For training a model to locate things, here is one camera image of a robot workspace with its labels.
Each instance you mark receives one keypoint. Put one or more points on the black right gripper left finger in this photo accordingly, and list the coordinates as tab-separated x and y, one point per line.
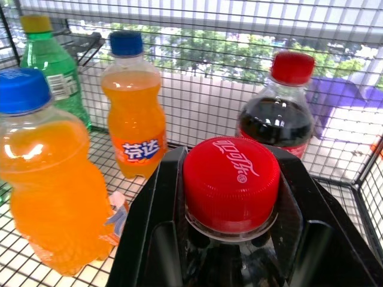
143	221

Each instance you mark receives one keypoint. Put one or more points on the yellow-capped green soda bottle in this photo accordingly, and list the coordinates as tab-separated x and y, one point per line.
55	74

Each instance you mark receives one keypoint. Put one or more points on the blue-capped orange soda bottle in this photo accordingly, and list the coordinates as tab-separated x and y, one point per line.
134	119
51	176

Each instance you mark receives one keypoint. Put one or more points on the red-capped cola bottle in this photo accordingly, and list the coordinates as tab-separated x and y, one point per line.
230	182
276	116

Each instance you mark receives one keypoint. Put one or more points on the purple cloth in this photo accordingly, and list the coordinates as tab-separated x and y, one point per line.
335	98

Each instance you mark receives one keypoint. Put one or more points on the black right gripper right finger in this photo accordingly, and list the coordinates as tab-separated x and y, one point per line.
329	227

